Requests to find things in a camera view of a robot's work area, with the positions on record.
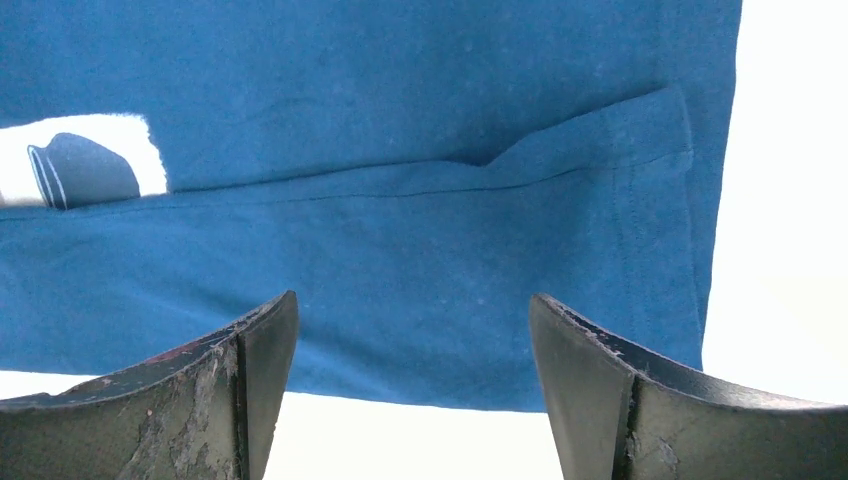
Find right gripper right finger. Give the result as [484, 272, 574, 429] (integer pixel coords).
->
[529, 294, 847, 480]

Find blue mickey print t-shirt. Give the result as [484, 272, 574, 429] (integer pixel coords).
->
[1, 1, 742, 411]

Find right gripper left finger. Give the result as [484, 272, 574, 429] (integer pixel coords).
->
[1, 292, 299, 480]

